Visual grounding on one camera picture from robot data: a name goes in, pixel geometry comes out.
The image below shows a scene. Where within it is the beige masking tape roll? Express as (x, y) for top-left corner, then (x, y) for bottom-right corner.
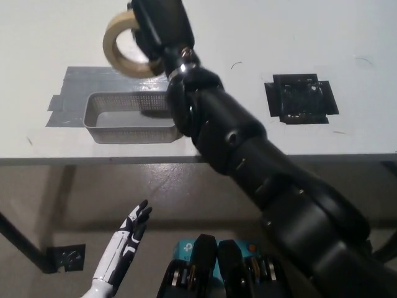
(102, 9), (163, 79)

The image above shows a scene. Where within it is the black tape square patch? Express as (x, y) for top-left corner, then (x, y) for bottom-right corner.
(264, 73), (340, 125)

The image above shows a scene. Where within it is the small grey mesh basket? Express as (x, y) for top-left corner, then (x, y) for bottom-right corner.
(83, 91), (184, 145)

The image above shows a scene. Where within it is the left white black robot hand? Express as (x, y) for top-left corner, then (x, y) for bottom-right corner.
(92, 199), (153, 285)

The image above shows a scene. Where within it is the grey duct tape patch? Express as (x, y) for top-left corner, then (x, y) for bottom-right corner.
(45, 65), (175, 129)

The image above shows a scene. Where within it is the teal cardboard box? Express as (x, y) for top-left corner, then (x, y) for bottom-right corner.
(172, 239), (262, 282)

